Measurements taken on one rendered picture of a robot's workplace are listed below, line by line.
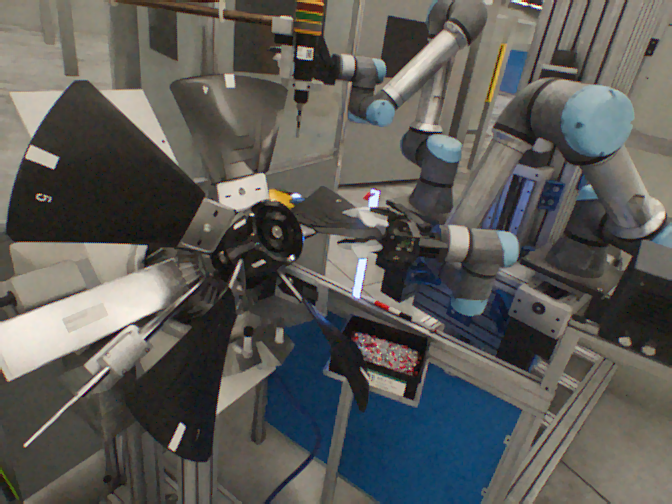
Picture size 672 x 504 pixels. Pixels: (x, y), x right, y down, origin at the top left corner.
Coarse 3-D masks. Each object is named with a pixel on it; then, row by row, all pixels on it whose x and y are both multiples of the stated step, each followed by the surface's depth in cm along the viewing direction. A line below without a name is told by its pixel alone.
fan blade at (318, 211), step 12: (324, 192) 106; (300, 204) 97; (312, 204) 98; (324, 204) 100; (336, 204) 103; (348, 204) 105; (300, 216) 91; (312, 216) 92; (324, 216) 93; (336, 216) 96; (312, 228) 86; (324, 228) 88; (336, 228) 91; (348, 228) 94; (360, 228) 97; (372, 228) 101
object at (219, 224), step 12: (204, 204) 70; (216, 204) 70; (204, 216) 71; (216, 216) 72; (228, 216) 73; (192, 228) 71; (216, 228) 73; (192, 240) 72; (204, 240) 73; (216, 240) 74; (204, 252) 74
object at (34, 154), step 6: (30, 150) 55; (36, 150) 55; (42, 150) 55; (30, 156) 55; (36, 156) 55; (42, 156) 55; (48, 156) 56; (54, 156) 56; (42, 162) 56; (48, 162) 56; (54, 162) 56
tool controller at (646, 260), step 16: (640, 256) 82; (656, 256) 82; (624, 272) 90; (640, 272) 80; (656, 272) 79; (624, 288) 83; (640, 288) 81; (656, 288) 79; (608, 304) 94; (624, 304) 84; (640, 304) 82; (656, 304) 81; (608, 320) 88; (624, 320) 86; (640, 320) 84; (656, 320) 82; (608, 336) 90; (624, 336) 86; (640, 336) 86; (656, 336) 84; (640, 352) 88; (656, 352) 86
